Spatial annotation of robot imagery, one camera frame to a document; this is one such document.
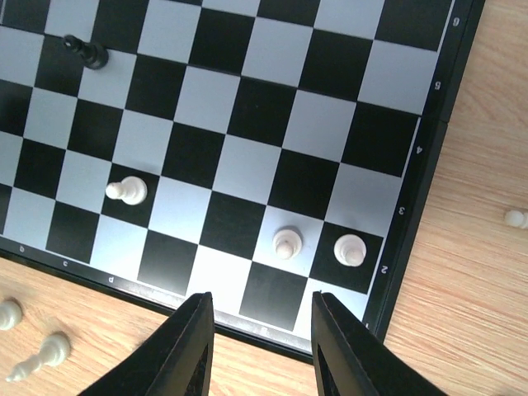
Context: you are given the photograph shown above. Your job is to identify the white piece bottom right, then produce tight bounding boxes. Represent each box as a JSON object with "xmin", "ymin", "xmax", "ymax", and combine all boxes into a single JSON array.
[{"xmin": 504, "ymin": 210, "xmax": 528, "ymax": 229}]

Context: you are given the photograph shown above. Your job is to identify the black pawn on board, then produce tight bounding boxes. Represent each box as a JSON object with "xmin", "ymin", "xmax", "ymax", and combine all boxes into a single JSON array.
[{"xmin": 62, "ymin": 35, "xmax": 109, "ymax": 70}]

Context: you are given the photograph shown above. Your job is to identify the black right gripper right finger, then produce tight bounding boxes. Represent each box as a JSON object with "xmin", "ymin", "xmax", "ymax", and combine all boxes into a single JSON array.
[{"xmin": 311, "ymin": 292, "xmax": 445, "ymax": 395}]

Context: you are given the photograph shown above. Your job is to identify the white pawn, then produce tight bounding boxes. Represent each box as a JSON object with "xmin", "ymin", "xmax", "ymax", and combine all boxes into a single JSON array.
[
  {"xmin": 333, "ymin": 234, "xmax": 367, "ymax": 267},
  {"xmin": 105, "ymin": 176, "xmax": 148, "ymax": 205},
  {"xmin": 272, "ymin": 228, "xmax": 303, "ymax": 260}
]

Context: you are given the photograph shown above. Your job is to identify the black and silver chessboard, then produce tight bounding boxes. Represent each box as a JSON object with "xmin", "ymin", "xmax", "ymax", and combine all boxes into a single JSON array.
[{"xmin": 1, "ymin": 1, "xmax": 483, "ymax": 361}]

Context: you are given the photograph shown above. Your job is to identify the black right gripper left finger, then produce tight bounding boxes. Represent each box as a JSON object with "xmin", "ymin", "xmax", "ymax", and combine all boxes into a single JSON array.
[{"xmin": 82, "ymin": 292, "xmax": 215, "ymax": 396}]

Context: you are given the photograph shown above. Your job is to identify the white piece bottom row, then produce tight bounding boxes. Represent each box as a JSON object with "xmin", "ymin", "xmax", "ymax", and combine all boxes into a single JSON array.
[
  {"xmin": 0, "ymin": 300, "xmax": 22, "ymax": 331},
  {"xmin": 6, "ymin": 332, "xmax": 71, "ymax": 382}
]

